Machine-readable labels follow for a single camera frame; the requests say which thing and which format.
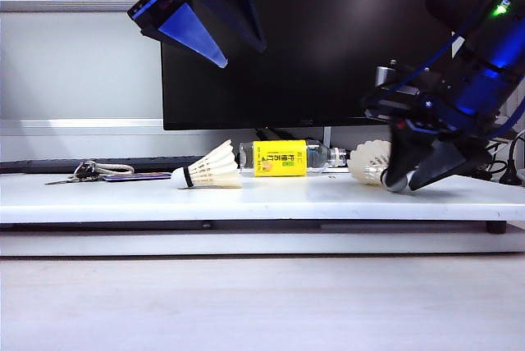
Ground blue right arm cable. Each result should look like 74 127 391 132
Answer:
385 30 525 141

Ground white desk riser board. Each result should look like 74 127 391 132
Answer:
0 169 525 225

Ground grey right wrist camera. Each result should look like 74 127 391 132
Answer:
375 64 420 97

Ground tangled black cables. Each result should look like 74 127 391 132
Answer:
486 129 525 182

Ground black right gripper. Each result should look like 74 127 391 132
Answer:
363 74 508 194

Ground clear bottle yellow label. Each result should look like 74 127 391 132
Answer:
239 139 349 179

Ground white braided lanyard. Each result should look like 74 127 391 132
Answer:
92 163 136 176

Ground grey aluminium office partition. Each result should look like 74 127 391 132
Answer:
0 0 525 163

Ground black computer keyboard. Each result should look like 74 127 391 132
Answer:
0 155 217 176

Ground purple orange key card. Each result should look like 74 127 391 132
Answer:
102 171 172 184

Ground white feather shuttlecock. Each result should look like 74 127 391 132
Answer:
171 139 244 191
348 140 412 194

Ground black computer monitor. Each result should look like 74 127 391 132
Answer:
157 0 454 132

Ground black power plug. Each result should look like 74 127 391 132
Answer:
498 137 525 186

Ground bunch of metal keys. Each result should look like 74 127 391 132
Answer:
44 160 102 186

